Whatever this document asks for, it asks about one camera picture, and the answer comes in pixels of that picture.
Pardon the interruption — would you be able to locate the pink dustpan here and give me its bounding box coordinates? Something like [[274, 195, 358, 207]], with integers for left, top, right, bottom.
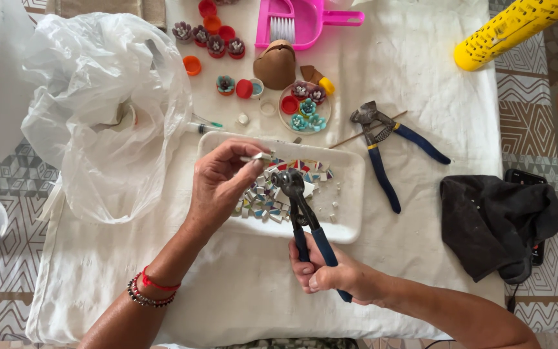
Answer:
[[254, 0, 366, 51]]

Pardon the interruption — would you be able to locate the person's left hand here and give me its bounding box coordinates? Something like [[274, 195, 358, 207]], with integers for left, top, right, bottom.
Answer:
[[187, 138, 272, 234]]

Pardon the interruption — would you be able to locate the dark beaded bracelet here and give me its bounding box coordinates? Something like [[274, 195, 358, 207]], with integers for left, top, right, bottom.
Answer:
[[126, 273, 178, 309]]

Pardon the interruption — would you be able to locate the brown clay piece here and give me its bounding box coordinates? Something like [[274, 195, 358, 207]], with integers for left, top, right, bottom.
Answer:
[[253, 40, 297, 91]]

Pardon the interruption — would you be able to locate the white rectangular tray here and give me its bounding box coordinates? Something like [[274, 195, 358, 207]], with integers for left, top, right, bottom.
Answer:
[[197, 131, 366, 245]]

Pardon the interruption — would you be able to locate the white plastic bag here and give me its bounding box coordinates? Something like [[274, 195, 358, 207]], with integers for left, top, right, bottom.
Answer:
[[19, 13, 194, 225]]

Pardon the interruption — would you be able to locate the person's right hand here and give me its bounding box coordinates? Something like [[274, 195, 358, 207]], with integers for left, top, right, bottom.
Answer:
[[289, 233, 382, 306]]

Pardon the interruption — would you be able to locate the clear syringe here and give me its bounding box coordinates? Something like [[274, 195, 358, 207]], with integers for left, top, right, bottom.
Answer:
[[184, 113, 224, 136]]

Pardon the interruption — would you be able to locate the teal succulent in orange cap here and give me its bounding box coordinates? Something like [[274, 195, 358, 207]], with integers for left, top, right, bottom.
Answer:
[[215, 75, 236, 97]]

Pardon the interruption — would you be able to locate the small white tile piece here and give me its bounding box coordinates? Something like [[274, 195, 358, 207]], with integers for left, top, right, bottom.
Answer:
[[240, 151, 274, 163]]

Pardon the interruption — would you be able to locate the brown cardboard scrap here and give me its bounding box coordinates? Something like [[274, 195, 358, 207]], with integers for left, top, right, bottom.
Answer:
[[300, 65, 326, 86]]

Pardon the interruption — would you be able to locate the black cable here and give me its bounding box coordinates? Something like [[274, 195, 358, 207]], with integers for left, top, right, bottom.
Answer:
[[506, 283, 521, 314]]

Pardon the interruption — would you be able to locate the black cloth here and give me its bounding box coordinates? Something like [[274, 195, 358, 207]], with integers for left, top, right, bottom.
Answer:
[[439, 174, 558, 285]]

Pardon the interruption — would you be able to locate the person's patterned clothing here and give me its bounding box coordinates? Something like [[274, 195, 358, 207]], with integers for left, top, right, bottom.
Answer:
[[215, 337, 358, 349]]

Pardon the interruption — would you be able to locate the pink brush with white bristles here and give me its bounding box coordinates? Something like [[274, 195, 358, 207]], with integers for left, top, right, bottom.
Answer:
[[269, 0, 297, 44]]

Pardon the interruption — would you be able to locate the blue-handled nipper with yellow bands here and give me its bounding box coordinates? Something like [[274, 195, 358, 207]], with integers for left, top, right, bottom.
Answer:
[[349, 101, 452, 214]]

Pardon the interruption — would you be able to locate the thin wooden stick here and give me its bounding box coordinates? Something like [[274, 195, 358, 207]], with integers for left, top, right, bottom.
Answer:
[[328, 111, 408, 149]]

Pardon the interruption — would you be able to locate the orange bottle cap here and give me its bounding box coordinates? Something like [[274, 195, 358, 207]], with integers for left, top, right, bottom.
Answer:
[[182, 55, 202, 77], [203, 15, 223, 35]]

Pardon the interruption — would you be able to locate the round white plate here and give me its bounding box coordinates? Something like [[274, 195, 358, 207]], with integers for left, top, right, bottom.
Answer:
[[278, 81, 332, 136]]

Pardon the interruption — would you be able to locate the pile of coloured tile pieces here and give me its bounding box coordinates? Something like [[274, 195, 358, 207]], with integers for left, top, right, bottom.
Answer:
[[232, 157, 336, 224]]

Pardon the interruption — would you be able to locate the white table cloth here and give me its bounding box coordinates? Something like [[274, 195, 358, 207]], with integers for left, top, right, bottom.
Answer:
[[25, 0, 505, 348]]

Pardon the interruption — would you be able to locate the black phone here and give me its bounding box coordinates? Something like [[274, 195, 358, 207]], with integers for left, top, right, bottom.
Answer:
[[504, 168, 549, 267]]

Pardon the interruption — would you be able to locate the blue-handled tile nipper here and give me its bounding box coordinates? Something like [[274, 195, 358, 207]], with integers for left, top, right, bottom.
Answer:
[[271, 168, 353, 303]]

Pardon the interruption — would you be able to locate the red string bracelet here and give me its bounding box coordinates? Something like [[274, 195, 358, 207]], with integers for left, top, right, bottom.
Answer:
[[140, 265, 182, 293]]

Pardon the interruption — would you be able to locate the yellow perforated tube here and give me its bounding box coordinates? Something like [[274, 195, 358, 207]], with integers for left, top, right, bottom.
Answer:
[[453, 0, 558, 73]]

